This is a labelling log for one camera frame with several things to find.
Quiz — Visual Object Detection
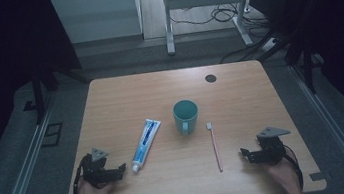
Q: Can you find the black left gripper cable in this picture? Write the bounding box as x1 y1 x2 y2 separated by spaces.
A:
67 153 94 194

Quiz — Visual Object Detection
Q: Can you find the person's right hand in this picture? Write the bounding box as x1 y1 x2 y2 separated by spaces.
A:
263 155 302 194

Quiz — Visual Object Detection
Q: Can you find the white power strip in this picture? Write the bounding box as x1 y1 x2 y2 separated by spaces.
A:
259 36 281 54

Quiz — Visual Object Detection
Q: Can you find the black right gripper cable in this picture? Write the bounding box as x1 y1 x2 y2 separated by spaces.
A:
282 143 305 192

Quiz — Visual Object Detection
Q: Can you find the black metal stand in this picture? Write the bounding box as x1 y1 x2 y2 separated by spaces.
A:
28 56 94 126
255 34 329 101

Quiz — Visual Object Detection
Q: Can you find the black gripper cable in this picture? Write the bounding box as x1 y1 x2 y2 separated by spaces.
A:
282 143 305 192
67 153 94 194

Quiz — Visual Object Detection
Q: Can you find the tangle of black floor cables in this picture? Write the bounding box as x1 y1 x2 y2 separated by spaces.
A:
168 0 274 45

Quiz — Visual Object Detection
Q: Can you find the blue and white toothpaste tube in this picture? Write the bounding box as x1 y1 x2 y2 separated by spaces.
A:
125 117 168 174

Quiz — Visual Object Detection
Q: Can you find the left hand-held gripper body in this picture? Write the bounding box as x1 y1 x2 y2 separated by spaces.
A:
78 144 120 191

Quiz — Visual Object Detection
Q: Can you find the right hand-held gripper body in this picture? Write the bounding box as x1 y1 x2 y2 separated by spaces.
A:
251 123 296 169

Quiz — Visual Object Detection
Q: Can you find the aluminium floor rail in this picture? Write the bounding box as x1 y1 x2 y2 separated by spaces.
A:
0 91 70 194
289 57 344 194

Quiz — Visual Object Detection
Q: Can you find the dark round table grommet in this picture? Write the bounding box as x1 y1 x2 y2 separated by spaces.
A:
204 73 218 84

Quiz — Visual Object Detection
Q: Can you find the pink toothbrush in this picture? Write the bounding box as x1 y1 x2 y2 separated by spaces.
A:
205 120 224 174

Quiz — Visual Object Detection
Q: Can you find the white cabinet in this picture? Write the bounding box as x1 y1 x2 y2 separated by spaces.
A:
49 0 146 47

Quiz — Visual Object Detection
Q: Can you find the teal cup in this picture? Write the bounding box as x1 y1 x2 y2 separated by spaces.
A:
171 98 202 138

